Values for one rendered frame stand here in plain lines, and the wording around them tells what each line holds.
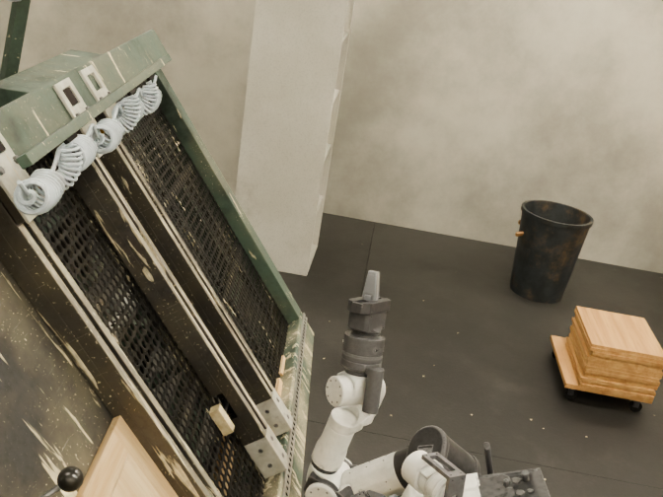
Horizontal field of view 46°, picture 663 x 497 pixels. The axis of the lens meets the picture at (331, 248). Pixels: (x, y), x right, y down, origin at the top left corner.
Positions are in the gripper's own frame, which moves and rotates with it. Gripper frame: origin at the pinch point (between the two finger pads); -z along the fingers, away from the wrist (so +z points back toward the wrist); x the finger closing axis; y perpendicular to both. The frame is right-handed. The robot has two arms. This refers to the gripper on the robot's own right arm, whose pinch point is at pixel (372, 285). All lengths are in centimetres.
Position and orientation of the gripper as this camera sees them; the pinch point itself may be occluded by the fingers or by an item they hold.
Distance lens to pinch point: 167.8
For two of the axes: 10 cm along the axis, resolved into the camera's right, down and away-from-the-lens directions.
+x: -5.2, 0.3, -8.6
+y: -8.5, -1.7, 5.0
